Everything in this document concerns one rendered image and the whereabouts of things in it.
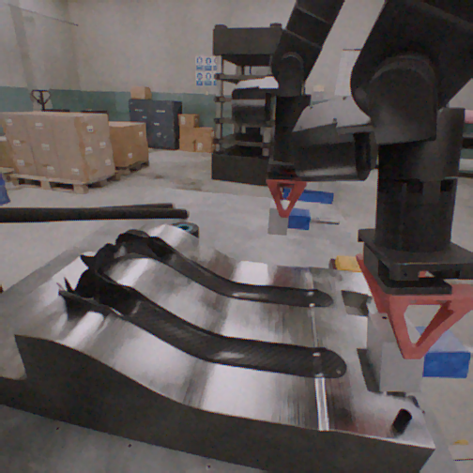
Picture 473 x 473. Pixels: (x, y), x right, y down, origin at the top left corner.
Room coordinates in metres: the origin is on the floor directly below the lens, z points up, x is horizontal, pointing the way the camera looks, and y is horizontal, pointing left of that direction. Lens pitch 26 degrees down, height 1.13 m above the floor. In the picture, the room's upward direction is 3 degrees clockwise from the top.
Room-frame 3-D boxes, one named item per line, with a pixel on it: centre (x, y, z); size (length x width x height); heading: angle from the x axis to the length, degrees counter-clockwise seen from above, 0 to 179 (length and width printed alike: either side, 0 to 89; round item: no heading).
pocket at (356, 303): (0.30, -0.17, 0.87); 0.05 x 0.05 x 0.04; 81
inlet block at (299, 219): (0.49, -0.13, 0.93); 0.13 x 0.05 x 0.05; 81
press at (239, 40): (4.94, -0.20, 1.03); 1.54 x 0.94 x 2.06; 164
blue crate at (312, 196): (3.42, -0.90, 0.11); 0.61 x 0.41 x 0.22; 74
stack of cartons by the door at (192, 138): (7.00, 1.07, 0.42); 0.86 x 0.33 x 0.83; 74
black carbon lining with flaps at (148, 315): (0.27, 0.04, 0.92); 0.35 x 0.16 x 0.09; 81
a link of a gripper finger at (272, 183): (0.48, -0.09, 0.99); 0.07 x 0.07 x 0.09; 81
